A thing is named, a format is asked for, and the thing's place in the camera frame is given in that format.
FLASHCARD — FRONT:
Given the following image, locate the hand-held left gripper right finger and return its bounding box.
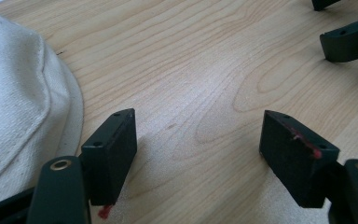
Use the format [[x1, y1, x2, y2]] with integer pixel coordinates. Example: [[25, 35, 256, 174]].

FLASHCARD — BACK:
[[258, 109, 340, 209]]

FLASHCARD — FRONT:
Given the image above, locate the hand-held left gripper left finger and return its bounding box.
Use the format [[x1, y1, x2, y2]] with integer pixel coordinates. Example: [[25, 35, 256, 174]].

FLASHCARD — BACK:
[[80, 107, 138, 207]]

